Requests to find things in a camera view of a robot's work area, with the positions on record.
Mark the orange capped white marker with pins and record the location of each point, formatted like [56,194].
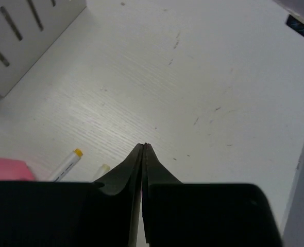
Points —
[65,166]

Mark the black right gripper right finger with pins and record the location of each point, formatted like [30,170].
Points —
[153,172]

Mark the white slotted pen holder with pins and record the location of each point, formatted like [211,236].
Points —
[27,30]

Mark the pink capped glue bottle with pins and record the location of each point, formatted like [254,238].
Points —
[15,170]

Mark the blue corner label sticker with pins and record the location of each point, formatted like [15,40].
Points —
[295,25]

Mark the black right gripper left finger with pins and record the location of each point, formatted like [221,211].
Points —
[118,202]

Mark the pale yellow capped white marker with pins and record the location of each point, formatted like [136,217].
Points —
[102,170]

